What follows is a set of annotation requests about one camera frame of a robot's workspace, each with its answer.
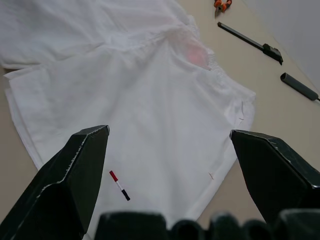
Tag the white shorts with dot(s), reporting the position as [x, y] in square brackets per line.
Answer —
[150, 112]

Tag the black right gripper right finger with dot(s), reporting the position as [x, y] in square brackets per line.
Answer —
[277, 175]

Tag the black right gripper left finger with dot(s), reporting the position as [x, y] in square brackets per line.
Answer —
[57, 195]

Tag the black caliper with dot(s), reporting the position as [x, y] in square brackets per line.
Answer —
[250, 40]

